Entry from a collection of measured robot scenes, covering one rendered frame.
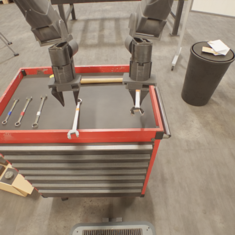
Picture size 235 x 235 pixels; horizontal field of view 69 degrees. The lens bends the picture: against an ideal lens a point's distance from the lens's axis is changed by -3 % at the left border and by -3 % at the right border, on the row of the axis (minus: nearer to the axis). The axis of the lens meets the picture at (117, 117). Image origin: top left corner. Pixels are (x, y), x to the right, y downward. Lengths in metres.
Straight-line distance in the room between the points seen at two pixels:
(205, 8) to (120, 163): 2.27
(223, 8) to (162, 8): 2.25
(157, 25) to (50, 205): 1.46
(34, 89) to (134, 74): 0.62
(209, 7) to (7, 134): 2.51
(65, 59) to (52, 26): 0.10
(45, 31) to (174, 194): 1.44
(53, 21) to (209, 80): 1.72
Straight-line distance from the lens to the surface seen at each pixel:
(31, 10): 0.51
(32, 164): 0.94
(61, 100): 0.63
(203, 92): 2.13
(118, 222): 1.25
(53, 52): 0.56
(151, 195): 1.56
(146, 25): 0.49
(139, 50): 0.50
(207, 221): 1.63
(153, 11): 0.47
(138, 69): 0.52
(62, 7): 3.58
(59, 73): 0.57
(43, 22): 0.52
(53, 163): 0.90
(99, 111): 0.79
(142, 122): 0.75
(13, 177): 1.65
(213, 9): 2.70
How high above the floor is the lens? 1.47
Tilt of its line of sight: 48 degrees down
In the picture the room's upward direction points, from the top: 1 degrees counter-clockwise
